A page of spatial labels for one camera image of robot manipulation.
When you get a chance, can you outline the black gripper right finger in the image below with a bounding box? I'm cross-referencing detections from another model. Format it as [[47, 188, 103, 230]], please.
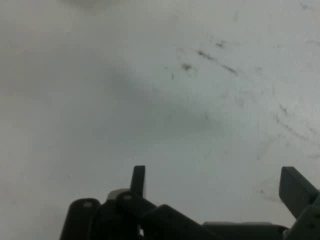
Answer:
[[278, 166, 320, 240]]

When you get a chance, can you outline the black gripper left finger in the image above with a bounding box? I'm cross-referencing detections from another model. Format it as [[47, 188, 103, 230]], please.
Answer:
[[59, 165, 218, 240]]

